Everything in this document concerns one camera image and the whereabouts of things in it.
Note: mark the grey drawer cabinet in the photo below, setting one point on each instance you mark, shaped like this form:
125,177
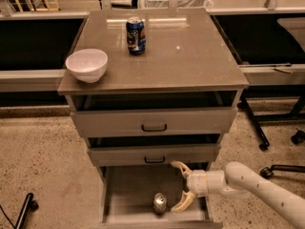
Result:
186,65

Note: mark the black chair leg left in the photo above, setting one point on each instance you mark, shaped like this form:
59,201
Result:
29,205

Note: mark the white wire basket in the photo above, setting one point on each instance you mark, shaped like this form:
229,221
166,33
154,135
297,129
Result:
162,4

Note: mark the white bowl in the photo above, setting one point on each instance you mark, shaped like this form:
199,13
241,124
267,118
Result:
87,65

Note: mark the blue soda can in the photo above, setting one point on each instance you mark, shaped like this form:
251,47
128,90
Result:
136,37

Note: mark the top grey drawer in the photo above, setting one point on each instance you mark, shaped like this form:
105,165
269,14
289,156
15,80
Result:
154,122

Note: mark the bottom grey drawer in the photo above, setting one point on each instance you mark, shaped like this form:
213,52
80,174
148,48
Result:
127,200

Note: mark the black caster wheel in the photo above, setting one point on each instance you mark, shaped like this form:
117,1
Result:
298,138

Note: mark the middle grey drawer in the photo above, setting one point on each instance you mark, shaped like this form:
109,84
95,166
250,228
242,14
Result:
147,155

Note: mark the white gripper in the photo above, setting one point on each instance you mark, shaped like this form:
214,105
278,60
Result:
196,183

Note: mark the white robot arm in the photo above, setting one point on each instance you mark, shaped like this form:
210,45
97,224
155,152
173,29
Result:
236,180

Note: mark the black caster leg right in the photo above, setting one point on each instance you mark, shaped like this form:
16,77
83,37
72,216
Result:
268,172

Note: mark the silver 7up can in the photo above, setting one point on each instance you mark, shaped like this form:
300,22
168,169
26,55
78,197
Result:
159,203

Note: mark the grey drawer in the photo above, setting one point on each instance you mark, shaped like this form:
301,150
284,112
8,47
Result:
127,200
147,155
154,122

